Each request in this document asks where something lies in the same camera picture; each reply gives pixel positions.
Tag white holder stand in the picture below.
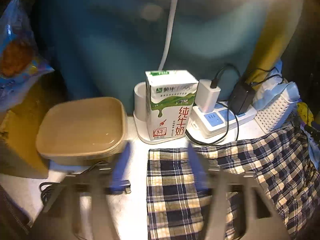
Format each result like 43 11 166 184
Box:
133 82 183 145

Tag milk carton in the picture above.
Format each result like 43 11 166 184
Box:
145 70 199 141

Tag cardboard box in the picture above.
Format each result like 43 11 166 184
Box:
1 73 67 179

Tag white perforated basket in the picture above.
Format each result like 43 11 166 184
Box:
254 89 300 133

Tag white charger plug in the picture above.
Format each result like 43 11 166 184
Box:
195 79 221 113

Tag brown lidded food container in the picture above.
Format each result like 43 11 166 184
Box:
36 97 127 166

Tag blue snack bag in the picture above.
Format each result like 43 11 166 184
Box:
1 0 54 112

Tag plaid checkered pants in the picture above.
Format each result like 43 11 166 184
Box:
146 126 319 239

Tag white power strip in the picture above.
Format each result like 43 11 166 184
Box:
187 102 257 139

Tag black power adapter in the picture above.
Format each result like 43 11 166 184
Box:
228 81 255 115

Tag coiled black cable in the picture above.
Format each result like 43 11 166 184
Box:
39 160 111 205

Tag yellow curtain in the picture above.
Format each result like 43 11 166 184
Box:
245 0 304 83

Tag white lamp neck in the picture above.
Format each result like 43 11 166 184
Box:
158 0 178 71

